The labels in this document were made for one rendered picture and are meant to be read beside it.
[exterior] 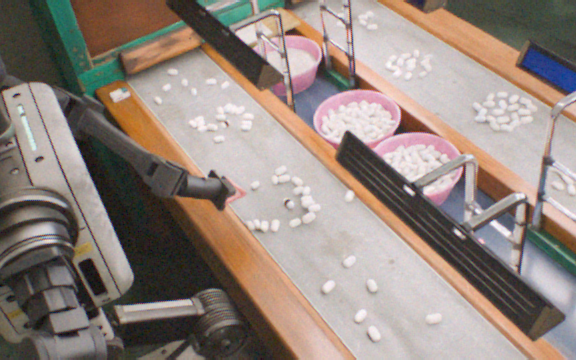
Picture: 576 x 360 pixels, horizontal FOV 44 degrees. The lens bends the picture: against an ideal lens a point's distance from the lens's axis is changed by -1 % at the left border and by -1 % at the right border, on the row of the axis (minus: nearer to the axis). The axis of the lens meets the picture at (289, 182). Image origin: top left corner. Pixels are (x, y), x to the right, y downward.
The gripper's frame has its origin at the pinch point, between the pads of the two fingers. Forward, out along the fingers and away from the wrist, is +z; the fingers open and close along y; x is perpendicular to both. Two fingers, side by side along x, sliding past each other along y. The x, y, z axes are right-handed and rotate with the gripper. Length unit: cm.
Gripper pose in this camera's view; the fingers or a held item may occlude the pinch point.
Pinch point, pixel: (242, 193)
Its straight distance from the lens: 187.1
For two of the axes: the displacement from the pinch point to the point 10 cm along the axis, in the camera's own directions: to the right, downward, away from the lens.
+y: -5.2, -5.4, 6.6
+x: -4.4, 8.3, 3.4
